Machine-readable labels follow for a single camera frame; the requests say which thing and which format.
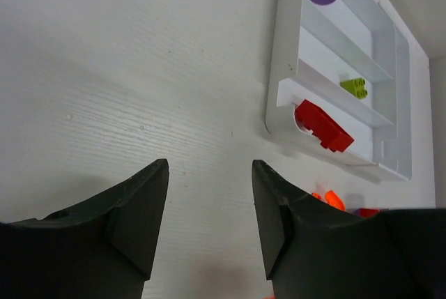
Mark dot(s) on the small lime green lego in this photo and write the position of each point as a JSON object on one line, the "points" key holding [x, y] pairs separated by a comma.
{"points": [[355, 87]]}

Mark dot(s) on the small red lego brick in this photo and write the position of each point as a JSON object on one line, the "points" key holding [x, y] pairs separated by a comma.
{"points": [[330, 134]]}

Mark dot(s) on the large red lego block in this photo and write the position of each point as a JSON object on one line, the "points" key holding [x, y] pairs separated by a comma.
{"points": [[366, 212]]}

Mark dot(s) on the white divided sorting tray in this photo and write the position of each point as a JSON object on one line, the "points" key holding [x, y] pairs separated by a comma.
{"points": [[317, 47]]}

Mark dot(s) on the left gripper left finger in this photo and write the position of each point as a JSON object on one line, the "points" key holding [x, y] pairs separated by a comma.
{"points": [[102, 247]]}

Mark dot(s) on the orange flower lego piece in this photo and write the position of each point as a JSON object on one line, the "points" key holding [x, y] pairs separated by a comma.
{"points": [[332, 199]]}

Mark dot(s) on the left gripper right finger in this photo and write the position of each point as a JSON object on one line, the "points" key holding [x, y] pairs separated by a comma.
{"points": [[313, 250]]}

